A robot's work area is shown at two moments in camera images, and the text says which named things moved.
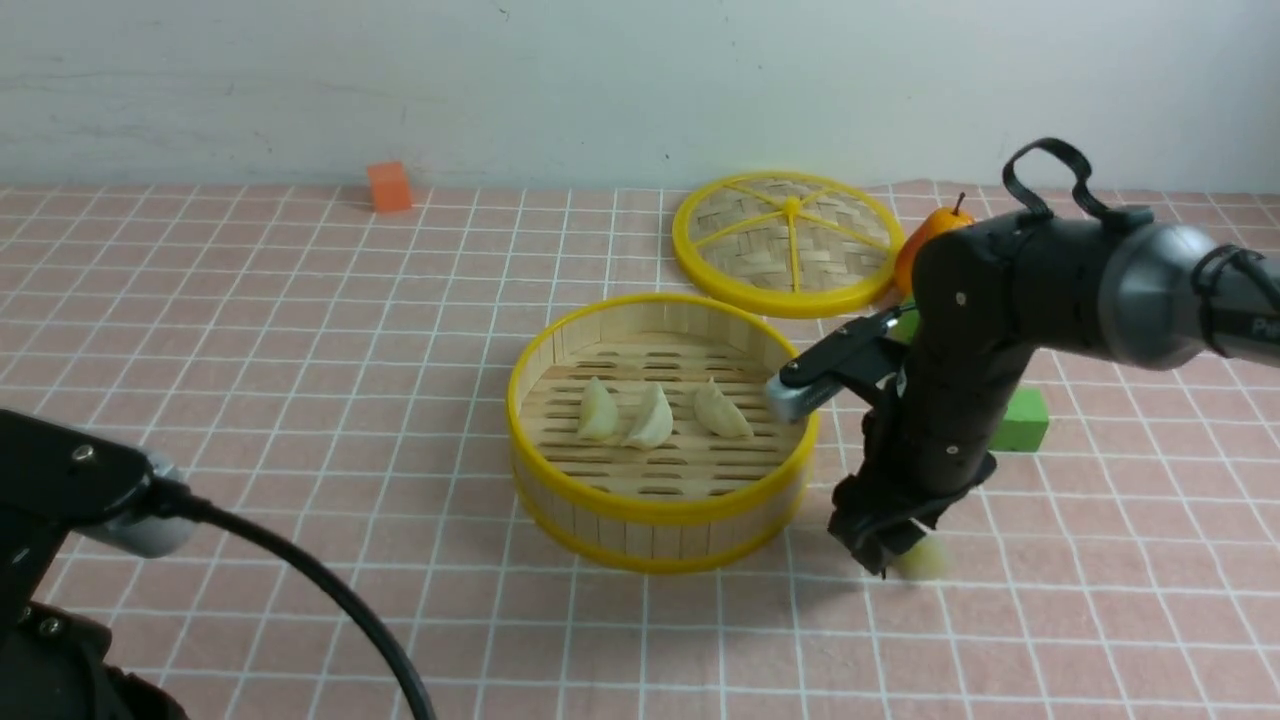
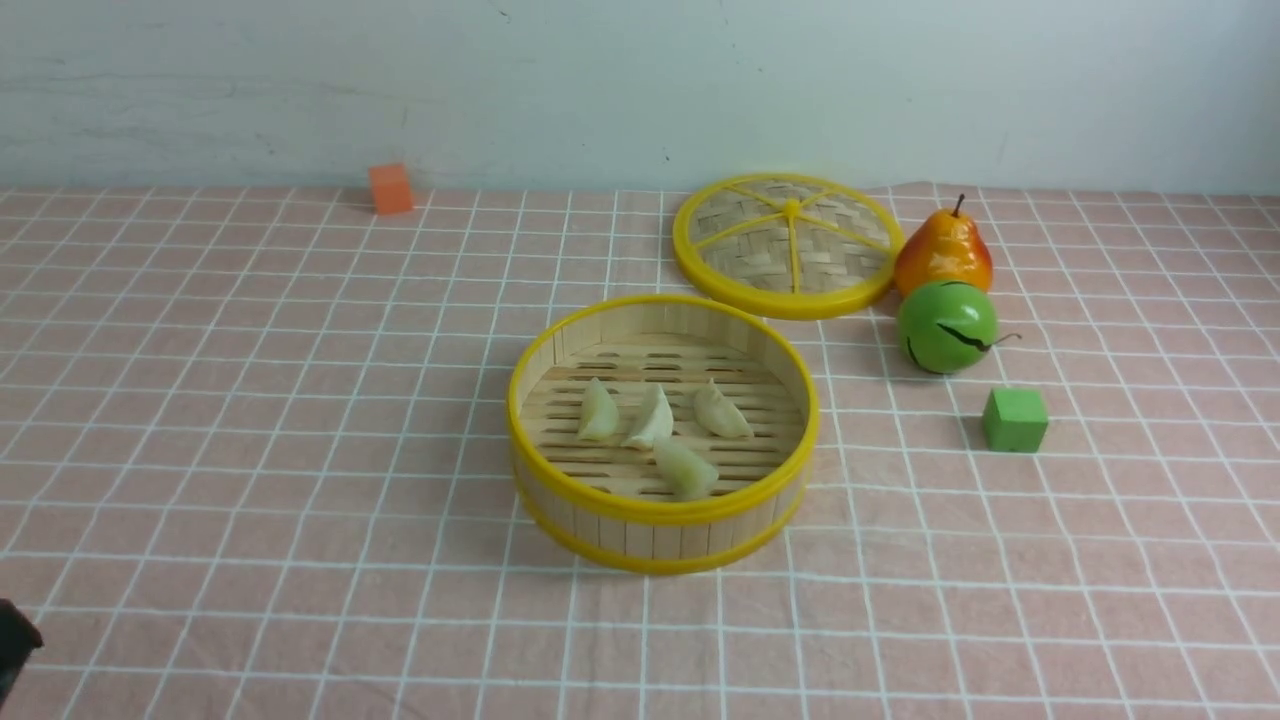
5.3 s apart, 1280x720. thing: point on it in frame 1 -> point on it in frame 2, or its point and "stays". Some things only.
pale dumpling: [924, 561] -> [683, 477]
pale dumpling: [599, 412] stays
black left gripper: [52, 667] -> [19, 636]
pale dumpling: [718, 413] stays
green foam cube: [1025, 422] stays
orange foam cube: [390, 187] stays
